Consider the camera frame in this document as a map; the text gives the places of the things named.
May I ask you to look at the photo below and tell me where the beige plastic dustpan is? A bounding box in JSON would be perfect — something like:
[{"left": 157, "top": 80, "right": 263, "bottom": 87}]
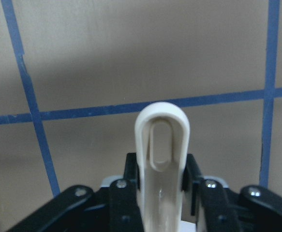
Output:
[{"left": 134, "top": 102, "right": 190, "bottom": 232}]

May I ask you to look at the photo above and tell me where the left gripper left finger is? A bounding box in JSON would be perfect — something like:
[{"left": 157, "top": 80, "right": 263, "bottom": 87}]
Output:
[{"left": 9, "top": 153, "right": 143, "bottom": 232}]

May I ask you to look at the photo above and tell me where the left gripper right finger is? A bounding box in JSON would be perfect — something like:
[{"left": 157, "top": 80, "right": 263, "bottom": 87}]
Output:
[{"left": 182, "top": 154, "right": 282, "bottom": 232}]

